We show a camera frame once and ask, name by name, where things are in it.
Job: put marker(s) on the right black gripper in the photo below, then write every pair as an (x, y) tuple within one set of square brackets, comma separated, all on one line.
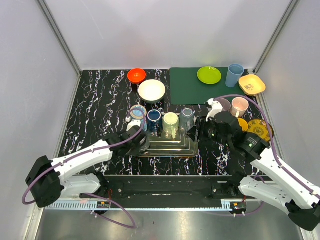
[(202, 125)]

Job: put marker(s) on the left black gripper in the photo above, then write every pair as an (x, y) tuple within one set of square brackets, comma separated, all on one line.
[(139, 141)]

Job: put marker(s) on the grey-blue ceramic mug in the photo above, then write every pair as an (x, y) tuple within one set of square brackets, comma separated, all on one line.
[(186, 119)]

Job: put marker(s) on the light green mug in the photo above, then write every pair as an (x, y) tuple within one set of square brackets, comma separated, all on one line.
[(171, 124)]

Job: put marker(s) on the dark blue mug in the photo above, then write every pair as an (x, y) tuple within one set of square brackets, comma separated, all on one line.
[(154, 122)]

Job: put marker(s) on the blue mug yellow inside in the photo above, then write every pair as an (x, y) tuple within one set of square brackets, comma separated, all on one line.
[(139, 112)]

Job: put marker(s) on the translucent purple cup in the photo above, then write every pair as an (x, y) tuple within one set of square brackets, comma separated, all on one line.
[(226, 105)]

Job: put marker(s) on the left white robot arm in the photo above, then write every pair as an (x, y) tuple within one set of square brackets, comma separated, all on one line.
[(48, 178)]

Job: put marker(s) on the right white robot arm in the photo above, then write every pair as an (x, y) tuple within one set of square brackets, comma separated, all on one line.
[(294, 195)]

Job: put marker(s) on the pink mug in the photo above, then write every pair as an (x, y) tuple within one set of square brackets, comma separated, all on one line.
[(239, 106)]

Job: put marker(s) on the silver metal tray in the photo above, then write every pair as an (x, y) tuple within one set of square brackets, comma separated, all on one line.
[(161, 144)]

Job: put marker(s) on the dark green mat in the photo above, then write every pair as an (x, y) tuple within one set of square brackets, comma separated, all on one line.
[(187, 89)]

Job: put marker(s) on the small yellow bowl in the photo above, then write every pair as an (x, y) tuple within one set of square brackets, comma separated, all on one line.
[(243, 124)]

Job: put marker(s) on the lime green plate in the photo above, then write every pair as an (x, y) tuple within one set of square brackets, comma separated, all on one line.
[(209, 75)]

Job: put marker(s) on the white ceramic bowl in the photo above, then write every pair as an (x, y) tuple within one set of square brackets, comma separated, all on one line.
[(151, 91)]

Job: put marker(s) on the black gold patterned plate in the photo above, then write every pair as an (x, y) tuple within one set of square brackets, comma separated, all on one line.
[(259, 127)]

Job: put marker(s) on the light blue tumbler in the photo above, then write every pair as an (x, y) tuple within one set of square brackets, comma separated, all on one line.
[(235, 72)]

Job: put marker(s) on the yellow square dish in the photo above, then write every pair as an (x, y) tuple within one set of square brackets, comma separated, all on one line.
[(251, 85)]

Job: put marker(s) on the orange red bowl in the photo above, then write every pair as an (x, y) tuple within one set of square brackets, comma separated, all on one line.
[(136, 75)]

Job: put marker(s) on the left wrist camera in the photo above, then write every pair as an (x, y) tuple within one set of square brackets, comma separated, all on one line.
[(131, 122)]

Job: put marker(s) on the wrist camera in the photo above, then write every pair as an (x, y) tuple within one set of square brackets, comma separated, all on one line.
[(215, 108), (131, 122)]

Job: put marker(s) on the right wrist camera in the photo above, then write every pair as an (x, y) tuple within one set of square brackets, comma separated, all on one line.
[(215, 108)]

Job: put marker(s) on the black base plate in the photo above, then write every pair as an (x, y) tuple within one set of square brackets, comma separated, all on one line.
[(162, 192)]

